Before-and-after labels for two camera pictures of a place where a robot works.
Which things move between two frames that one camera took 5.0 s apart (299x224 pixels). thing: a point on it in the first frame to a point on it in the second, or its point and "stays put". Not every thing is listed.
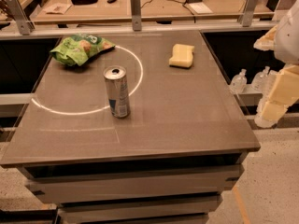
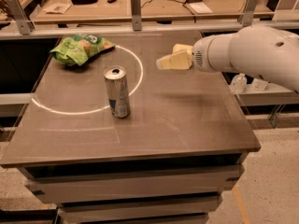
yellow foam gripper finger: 284,91 to 180,60
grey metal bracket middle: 135,9 stays put
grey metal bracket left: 24,25 stays put
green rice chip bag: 76,49 stays put
